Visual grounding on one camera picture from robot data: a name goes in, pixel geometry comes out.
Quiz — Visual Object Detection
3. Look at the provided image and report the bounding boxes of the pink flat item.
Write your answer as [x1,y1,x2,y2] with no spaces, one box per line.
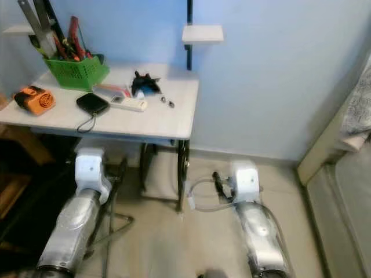
[93,84,131,98]

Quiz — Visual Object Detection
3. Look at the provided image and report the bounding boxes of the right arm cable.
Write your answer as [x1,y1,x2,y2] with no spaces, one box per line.
[187,178,232,212]

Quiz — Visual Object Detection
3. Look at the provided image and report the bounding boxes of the orange black device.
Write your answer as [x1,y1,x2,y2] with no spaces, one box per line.
[14,86,56,115]

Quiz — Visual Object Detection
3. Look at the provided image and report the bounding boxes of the metal ruler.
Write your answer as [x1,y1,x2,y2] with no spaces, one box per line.
[17,0,60,58]

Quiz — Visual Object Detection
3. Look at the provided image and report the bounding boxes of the white table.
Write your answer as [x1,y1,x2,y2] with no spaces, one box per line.
[0,63,199,212]

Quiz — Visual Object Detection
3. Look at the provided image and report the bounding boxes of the green plastic basket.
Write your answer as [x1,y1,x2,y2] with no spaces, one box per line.
[44,55,110,92]

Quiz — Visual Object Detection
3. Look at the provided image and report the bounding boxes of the grey patterned cloth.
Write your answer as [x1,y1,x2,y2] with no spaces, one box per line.
[341,55,371,147]

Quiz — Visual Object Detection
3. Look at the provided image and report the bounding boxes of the beige bed frame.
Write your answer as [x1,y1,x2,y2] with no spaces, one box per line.
[296,52,371,187]

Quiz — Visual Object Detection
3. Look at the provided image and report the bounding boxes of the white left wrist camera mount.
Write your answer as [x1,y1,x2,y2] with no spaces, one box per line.
[74,148,112,203]

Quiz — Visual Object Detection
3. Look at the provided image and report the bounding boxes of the red handled pliers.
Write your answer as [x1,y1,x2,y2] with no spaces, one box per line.
[67,16,88,61]

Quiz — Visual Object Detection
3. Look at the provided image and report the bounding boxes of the white power strip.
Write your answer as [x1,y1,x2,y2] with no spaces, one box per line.
[109,96,148,112]

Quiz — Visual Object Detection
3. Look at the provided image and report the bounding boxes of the black shelf pole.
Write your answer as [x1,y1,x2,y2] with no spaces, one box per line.
[184,0,194,70]

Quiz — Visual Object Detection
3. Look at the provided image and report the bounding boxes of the grey robot foot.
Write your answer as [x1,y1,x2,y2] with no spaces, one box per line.
[197,269,232,278]

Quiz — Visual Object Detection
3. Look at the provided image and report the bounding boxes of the black pouch with strap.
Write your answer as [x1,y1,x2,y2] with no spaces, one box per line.
[76,93,110,134]

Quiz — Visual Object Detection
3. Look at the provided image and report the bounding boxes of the black blue propeller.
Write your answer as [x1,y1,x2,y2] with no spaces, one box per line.
[131,71,161,96]

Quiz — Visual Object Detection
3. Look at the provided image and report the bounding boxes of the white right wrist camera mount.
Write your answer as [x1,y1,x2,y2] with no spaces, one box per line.
[229,160,261,204]

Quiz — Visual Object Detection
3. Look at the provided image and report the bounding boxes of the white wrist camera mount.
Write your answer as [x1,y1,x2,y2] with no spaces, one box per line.
[229,160,261,204]
[74,148,112,203]

